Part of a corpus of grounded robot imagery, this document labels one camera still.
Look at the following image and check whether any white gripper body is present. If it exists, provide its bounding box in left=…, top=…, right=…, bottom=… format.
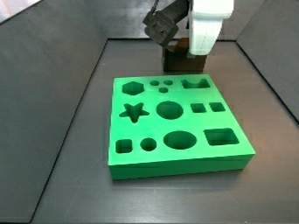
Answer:
left=190, top=11, right=231, bottom=56

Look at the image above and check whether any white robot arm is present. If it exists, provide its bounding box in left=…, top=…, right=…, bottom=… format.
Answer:
left=188, top=0, right=234, bottom=58

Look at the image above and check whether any black curved fixture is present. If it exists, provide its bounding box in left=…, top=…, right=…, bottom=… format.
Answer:
left=163, top=49, right=207, bottom=73

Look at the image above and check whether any green foam shape block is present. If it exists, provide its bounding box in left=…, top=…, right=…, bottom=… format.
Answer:
left=107, top=74, right=255, bottom=179

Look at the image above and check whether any black camera cable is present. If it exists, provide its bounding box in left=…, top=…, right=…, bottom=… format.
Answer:
left=148, top=0, right=162, bottom=15

